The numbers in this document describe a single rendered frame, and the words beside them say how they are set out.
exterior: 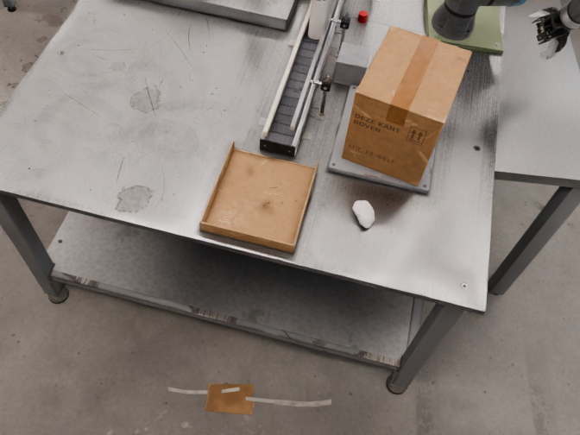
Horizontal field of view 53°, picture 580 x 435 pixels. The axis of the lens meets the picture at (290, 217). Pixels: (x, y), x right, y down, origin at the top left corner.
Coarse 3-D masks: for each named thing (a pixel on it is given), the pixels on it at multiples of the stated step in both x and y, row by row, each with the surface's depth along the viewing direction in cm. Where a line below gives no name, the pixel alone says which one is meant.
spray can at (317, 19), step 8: (312, 0) 185; (320, 0) 183; (312, 8) 187; (320, 8) 186; (312, 16) 189; (320, 16) 188; (312, 24) 191; (320, 24) 191; (312, 32) 194; (320, 32) 194; (312, 40) 196
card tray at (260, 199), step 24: (240, 168) 170; (264, 168) 171; (288, 168) 171; (312, 168) 172; (216, 192) 165; (240, 192) 166; (264, 192) 166; (288, 192) 167; (216, 216) 161; (240, 216) 161; (264, 216) 162; (288, 216) 162; (264, 240) 154; (288, 240) 158
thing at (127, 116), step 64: (128, 0) 209; (384, 0) 219; (64, 64) 190; (128, 64) 192; (192, 64) 194; (256, 64) 196; (0, 128) 173; (64, 128) 175; (128, 128) 177; (192, 128) 178; (256, 128) 180; (320, 128) 182; (448, 128) 185; (0, 192) 163; (64, 192) 162; (128, 192) 164; (192, 192) 165; (320, 192) 168; (384, 192) 169; (448, 192) 171; (256, 256) 156; (320, 256) 156; (384, 256) 157; (448, 256) 159
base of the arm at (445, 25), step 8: (440, 8) 204; (448, 8) 199; (432, 16) 208; (440, 16) 203; (448, 16) 201; (456, 16) 199; (464, 16) 198; (472, 16) 200; (432, 24) 207; (440, 24) 205; (448, 24) 202; (456, 24) 201; (464, 24) 201; (472, 24) 203; (440, 32) 205; (448, 32) 203; (456, 32) 203; (464, 32) 203; (456, 40) 205
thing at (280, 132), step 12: (300, 48) 194; (312, 48) 194; (300, 60) 191; (300, 72) 188; (288, 84) 184; (300, 84) 185; (288, 96) 181; (288, 108) 179; (276, 120) 175; (288, 120) 176; (276, 132) 173; (288, 132) 173; (288, 144) 171
